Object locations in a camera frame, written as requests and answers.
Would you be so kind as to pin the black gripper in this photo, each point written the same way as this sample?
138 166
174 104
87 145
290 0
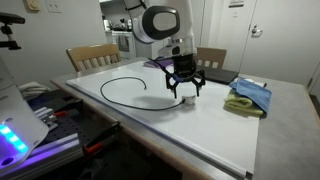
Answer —
185 66

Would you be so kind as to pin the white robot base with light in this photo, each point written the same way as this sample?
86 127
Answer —
16 126

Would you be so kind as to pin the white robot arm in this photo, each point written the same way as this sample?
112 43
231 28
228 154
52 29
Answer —
160 23

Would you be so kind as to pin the purple notebook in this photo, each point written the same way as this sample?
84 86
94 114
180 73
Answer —
165 61

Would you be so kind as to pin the wooden slat-back chair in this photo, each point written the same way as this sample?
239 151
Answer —
93 51
211 53

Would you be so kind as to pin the yellow-green cloth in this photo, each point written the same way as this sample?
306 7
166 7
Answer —
236 101

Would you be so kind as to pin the white whiteboard sheet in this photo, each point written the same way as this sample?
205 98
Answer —
200 133

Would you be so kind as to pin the white kitchen oven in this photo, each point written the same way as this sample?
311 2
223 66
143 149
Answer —
130 43

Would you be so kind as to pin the grey hanging towel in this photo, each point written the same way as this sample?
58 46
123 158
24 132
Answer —
123 42

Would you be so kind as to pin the white door sign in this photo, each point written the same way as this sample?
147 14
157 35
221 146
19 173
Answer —
236 3

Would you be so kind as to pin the white door with deadbolt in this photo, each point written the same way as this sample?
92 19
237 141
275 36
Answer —
283 40

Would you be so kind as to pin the black perforated breadboard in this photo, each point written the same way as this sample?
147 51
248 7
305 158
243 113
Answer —
76 130

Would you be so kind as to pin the white folded towel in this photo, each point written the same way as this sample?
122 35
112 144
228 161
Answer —
33 89

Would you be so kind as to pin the aluminium extrusion rails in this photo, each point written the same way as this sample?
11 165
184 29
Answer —
50 153

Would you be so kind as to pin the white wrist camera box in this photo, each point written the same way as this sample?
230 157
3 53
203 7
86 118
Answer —
170 50

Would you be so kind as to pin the white wall switch plate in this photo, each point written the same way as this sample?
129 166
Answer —
53 5

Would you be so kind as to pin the beige wall thermostat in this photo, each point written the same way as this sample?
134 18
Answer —
31 5

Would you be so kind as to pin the black camera on stand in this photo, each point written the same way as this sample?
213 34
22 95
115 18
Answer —
10 20

